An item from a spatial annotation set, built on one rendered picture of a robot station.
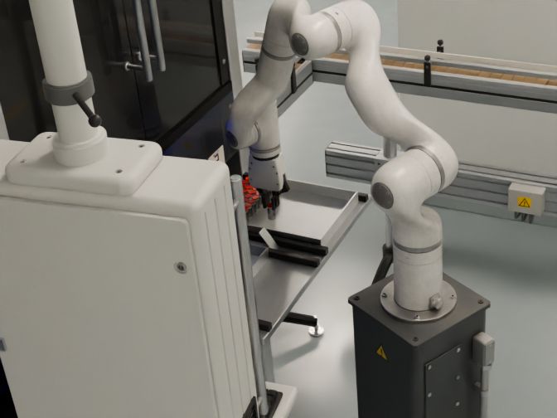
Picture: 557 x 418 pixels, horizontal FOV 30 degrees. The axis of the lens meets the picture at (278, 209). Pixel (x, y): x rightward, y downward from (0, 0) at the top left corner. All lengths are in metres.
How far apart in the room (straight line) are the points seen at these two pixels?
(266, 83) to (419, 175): 0.51
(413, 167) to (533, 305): 1.77
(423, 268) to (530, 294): 1.63
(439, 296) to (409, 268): 0.12
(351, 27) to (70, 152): 0.84
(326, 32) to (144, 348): 0.84
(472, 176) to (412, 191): 1.44
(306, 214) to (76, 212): 1.20
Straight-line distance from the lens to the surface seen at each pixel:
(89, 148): 1.85
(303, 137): 5.21
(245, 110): 2.66
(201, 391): 2.01
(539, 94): 3.53
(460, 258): 4.28
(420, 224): 2.41
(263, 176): 2.84
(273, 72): 2.62
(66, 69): 1.80
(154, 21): 2.51
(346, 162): 3.94
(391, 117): 2.39
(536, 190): 3.69
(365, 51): 2.42
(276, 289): 2.67
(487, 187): 3.77
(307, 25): 2.37
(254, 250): 2.79
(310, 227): 2.89
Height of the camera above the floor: 2.46
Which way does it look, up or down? 32 degrees down
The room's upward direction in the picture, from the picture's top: 5 degrees counter-clockwise
